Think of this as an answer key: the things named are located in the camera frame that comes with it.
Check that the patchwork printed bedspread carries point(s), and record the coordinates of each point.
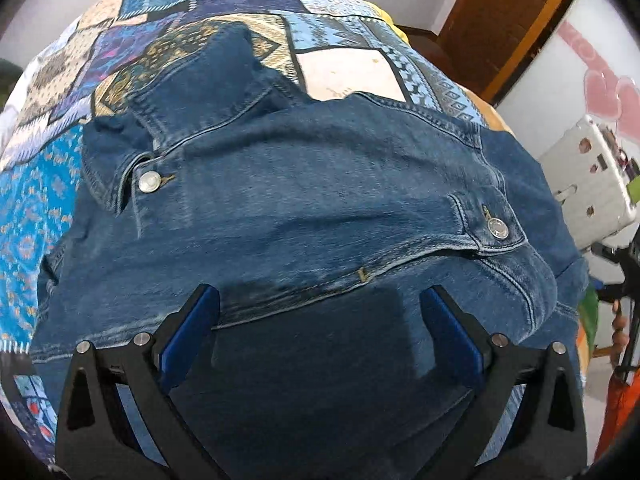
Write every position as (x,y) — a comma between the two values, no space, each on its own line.
(40,200)

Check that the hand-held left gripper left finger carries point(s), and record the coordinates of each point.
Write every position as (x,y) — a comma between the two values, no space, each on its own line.
(189,332)

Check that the yellow cloth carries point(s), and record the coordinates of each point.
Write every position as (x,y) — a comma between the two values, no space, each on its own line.
(389,19)

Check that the pink heart wall sticker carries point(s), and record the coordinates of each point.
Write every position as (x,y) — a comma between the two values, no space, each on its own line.
(602,92)

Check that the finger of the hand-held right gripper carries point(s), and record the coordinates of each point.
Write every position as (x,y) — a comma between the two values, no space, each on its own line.
(610,292)
(607,254)

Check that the blue denim jacket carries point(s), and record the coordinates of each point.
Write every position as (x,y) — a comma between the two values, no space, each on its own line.
(300,200)

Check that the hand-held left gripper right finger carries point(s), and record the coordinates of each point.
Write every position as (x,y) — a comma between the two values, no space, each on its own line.
(450,332)

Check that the orange bed sheet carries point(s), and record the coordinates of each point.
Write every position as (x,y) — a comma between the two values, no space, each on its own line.
(492,112)

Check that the person's right hand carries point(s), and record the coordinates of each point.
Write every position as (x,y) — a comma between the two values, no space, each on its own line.
(620,322)

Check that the brown wooden door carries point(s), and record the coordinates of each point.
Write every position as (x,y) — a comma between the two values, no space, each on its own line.
(505,25)

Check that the dark wooden headboard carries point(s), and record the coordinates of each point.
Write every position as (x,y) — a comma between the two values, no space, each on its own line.
(425,42)

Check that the orange red cloth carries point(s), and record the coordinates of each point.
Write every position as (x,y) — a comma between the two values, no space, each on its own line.
(616,410)

